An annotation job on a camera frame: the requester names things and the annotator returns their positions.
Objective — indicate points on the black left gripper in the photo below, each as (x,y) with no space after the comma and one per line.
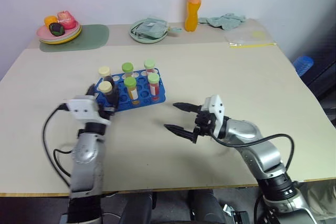
(107,111)

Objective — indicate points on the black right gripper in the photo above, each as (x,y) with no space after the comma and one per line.
(204,124)

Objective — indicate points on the cream cap dark test tube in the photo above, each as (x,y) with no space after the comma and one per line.
(104,72)
(105,87)

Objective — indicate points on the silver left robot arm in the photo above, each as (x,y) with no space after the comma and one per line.
(88,161)

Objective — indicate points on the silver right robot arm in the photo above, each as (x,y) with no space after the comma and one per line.
(262,153)

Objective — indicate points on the green cap orange test tube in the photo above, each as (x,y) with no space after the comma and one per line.
(127,67)
(130,85)

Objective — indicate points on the blue test tube rack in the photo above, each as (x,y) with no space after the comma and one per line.
(143,95)

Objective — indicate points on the green cap red test tube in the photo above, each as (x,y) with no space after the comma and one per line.
(153,82)
(149,64)

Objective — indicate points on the green placemat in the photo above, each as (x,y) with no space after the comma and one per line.
(94,36)

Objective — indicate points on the yellow plate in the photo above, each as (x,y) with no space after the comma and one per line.
(71,39)

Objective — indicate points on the light green plate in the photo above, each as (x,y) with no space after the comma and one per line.
(74,34)

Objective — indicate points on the pale green round plate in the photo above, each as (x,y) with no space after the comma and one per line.
(136,37)

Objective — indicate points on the dark purple toy fruit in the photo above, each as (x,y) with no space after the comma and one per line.
(56,29)

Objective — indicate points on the pink red toy fruit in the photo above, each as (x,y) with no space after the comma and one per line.
(67,19)

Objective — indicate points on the pink plate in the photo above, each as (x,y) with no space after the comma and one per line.
(43,33)

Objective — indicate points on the dark rounded shape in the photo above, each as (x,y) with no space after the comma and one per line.
(141,208)
(206,207)

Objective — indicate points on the orange toy fruit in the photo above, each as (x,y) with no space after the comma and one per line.
(50,20)

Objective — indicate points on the clear yellow zip bag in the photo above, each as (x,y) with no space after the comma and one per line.
(244,39)

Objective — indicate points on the pale green cloth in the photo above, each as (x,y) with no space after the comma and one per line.
(225,20)

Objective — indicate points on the orange drink bottle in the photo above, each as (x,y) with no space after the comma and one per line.
(193,11)

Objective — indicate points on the blue plastic stool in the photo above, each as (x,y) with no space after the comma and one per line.
(303,64)

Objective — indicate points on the black chair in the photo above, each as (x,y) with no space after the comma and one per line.
(324,77)

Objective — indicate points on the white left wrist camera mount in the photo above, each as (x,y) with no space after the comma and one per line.
(84,108)

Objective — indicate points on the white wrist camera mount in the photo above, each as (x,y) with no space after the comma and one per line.
(84,108)
(218,108)

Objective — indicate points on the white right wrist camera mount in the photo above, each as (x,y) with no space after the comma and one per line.
(218,108)

